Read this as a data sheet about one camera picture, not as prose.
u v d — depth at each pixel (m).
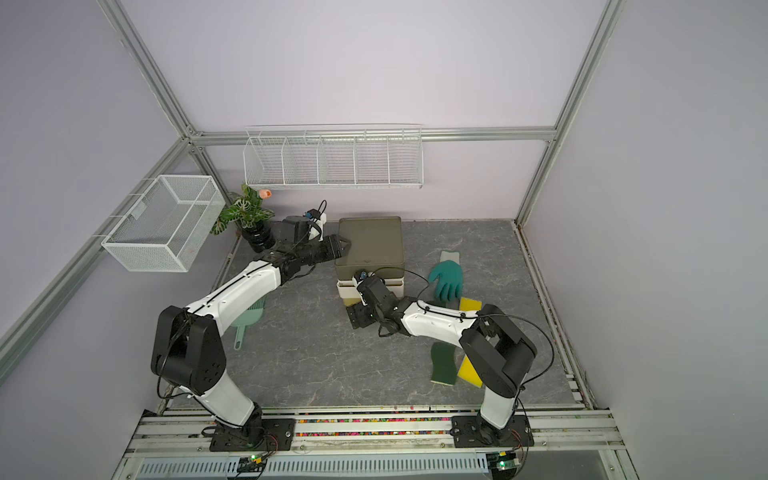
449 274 1.02
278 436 0.74
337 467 1.57
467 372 0.81
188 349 0.46
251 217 0.94
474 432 0.74
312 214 0.79
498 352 0.46
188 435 0.75
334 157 0.99
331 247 0.78
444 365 0.84
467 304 0.97
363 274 0.79
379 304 0.68
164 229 0.82
